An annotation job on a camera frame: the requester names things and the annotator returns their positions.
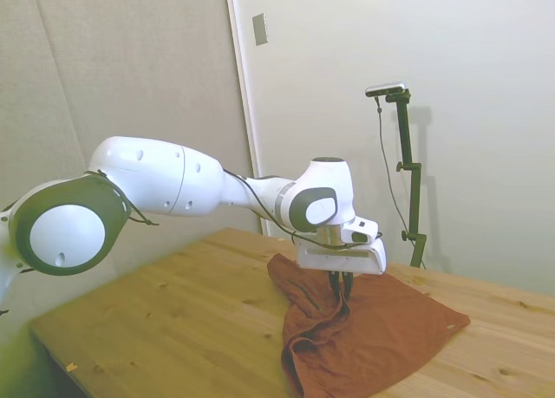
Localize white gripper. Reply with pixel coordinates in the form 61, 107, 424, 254
295, 237, 388, 300

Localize rust red shorts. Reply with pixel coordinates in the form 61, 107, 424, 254
266, 252, 472, 398

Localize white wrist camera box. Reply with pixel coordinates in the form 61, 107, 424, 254
340, 215, 380, 245

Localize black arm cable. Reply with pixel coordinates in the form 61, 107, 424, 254
222, 166, 384, 248

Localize camera on black stand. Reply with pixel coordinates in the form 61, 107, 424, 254
375, 95, 429, 270

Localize black clamp camera stand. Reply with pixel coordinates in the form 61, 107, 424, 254
384, 89, 428, 270

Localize white wall trim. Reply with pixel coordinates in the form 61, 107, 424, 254
224, 0, 272, 238

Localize grey bar camera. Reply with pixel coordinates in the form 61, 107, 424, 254
364, 82, 408, 99

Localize grey wall plate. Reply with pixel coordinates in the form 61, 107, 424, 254
251, 12, 269, 47

